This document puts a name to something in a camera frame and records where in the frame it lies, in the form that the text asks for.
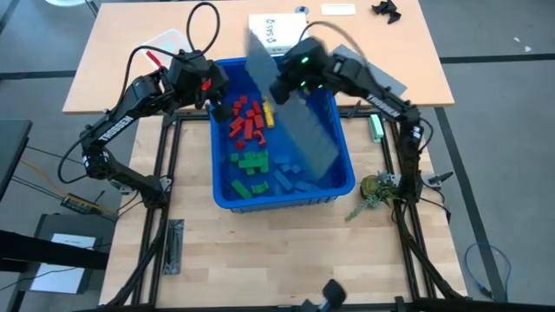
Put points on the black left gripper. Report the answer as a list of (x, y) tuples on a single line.
[(212, 82)]

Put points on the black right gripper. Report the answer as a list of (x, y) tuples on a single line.
[(314, 82)]

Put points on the red cylinder block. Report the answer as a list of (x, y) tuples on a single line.
[(256, 107)]

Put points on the yellow block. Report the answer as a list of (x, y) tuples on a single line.
[(267, 103), (269, 118)]

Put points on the long grey slotted divider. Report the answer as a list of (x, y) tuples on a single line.
[(312, 138)]

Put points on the clear plastic block container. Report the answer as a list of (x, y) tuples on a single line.
[(165, 39)]

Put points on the short grey slotted divider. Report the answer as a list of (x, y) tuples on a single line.
[(386, 78)]

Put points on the blue block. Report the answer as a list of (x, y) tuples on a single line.
[(296, 168), (303, 186), (285, 167), (282, 159), (284, 180)]

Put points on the green cylinder block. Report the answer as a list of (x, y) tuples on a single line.
[(260, 187)]

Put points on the potted succulent plant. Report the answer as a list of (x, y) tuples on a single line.
[(373, 186)]

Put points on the large blue plastic bin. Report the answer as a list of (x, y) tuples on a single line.
[(282, 203)]

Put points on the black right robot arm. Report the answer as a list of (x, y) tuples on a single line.
[(390, 108)]

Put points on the grey arm base clamp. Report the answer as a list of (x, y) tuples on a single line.
[(435, 178), (121, 187)]

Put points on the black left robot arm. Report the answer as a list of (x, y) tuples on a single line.
[(117, 121)]

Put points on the white printed paper sheet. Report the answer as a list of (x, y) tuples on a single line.
[(282, 26)]

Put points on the grey round desk grommet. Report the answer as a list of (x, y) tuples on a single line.
[(301, 8)]

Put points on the small mint green box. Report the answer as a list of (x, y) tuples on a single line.
[(376, 128)]

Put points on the white rectangular pad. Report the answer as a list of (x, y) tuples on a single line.
[(338, 9)]

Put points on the black plastic gripper part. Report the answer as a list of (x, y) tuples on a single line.
[(388, 11)]

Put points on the white round object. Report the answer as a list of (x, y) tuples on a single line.
[(65, 2)]

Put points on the black hex key holder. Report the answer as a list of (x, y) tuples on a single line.
[(173, 247)]

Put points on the black circuit board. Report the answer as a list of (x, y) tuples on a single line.
[(76, 203)]

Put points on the black side table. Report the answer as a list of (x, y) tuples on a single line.
[(11, 151)]

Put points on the black flat case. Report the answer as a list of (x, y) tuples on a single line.
[(47, 222)]

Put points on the black beam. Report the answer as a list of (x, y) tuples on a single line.
[(43, 253)]

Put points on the plain white paper sheet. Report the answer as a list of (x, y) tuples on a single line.
[(60, 279)]

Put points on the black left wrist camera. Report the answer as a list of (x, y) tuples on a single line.
[(222, 112)]

